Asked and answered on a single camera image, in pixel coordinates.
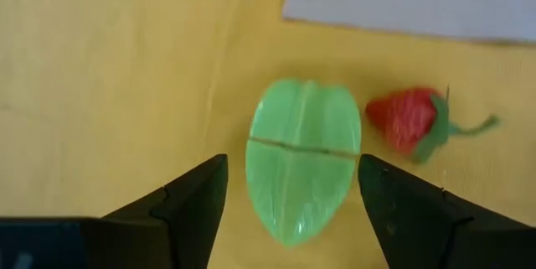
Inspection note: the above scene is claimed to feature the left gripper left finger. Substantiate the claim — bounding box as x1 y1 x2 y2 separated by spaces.
100 153 229 269

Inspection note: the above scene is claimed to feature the light green toy leaf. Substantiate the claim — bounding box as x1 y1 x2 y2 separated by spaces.
245 78 363 248

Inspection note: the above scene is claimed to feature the yellow cloth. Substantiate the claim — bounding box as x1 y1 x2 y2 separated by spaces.
0 0 536 269

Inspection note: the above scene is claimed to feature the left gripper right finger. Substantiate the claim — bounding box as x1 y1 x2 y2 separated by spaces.
358 153 536 269

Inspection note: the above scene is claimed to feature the red toy strawberry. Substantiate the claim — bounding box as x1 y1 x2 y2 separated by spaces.
364 86 502 165

